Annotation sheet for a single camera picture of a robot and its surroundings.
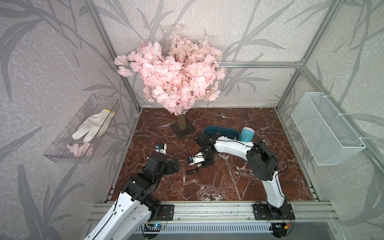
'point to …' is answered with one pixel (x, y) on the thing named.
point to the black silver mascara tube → (193, 171)
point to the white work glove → (95, 125)
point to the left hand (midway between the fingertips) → (171, 159)
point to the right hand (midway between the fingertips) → (201, 159)
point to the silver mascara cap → (199, 165)
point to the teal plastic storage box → (229, 132)
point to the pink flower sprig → (82, 150)
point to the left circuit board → (156, 227)
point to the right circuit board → (279, 228)
